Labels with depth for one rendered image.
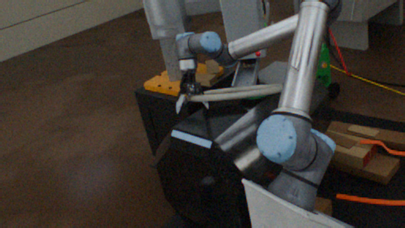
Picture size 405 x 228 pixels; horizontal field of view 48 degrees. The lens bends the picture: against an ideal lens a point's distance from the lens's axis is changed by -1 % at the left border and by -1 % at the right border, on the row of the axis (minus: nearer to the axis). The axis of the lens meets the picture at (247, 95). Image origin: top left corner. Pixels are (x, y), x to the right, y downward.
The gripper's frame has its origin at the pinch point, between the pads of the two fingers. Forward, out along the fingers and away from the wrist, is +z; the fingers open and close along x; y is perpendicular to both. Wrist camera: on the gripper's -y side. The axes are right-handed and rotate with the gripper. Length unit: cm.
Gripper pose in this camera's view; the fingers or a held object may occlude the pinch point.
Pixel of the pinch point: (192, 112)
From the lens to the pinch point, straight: 217.4
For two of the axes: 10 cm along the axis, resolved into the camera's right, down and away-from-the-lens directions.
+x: 9.2, -1.2, 3.7
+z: 1.1, 9.9, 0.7
